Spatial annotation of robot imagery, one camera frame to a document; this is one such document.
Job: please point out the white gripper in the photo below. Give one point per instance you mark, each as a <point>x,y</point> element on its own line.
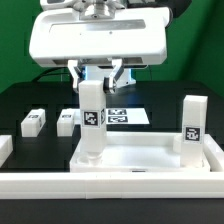
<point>132,37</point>

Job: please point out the white desk tabletop tray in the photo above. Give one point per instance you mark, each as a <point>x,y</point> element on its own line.
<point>137,152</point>

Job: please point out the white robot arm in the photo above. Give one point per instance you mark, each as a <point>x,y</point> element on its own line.
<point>106,9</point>

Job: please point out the white L-shaped obstacle fence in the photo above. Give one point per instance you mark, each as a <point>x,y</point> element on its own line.
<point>120,185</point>

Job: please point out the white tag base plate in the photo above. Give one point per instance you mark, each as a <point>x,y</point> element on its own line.
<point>112,116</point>

